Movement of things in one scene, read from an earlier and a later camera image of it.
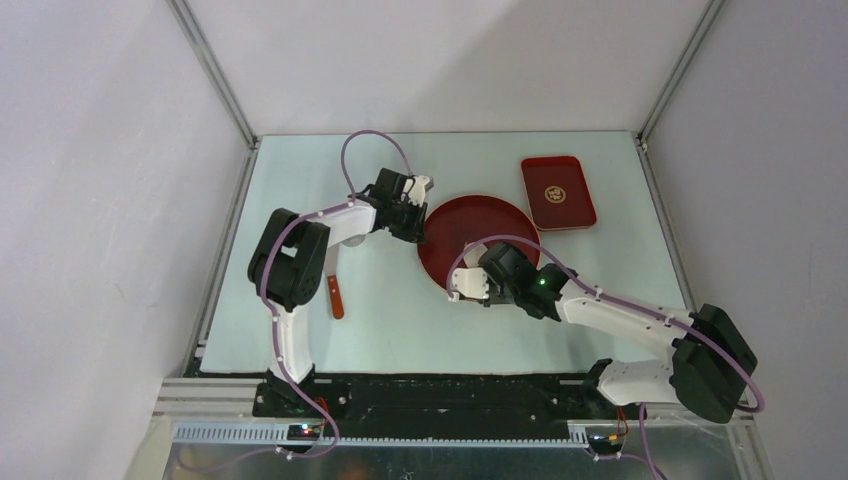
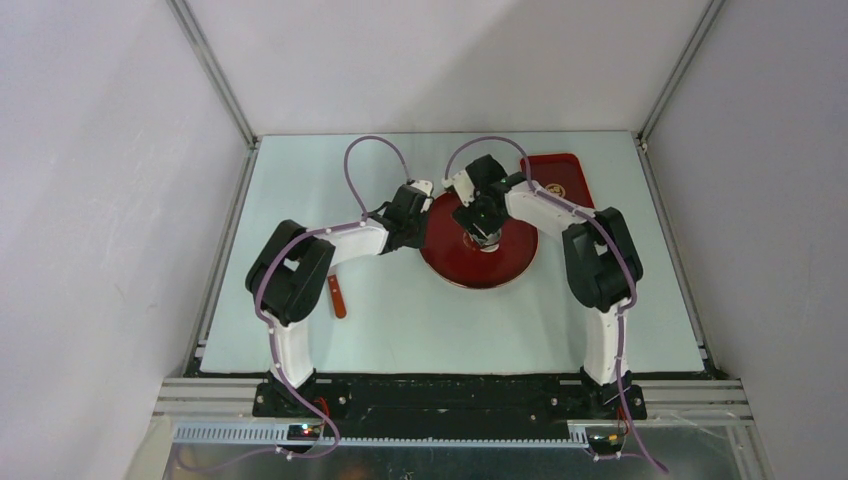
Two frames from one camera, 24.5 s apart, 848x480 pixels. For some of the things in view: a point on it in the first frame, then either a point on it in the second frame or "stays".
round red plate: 458,220 stays
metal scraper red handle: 330,270 stays
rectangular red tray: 558,191 stays
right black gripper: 492,296 -> 466,216
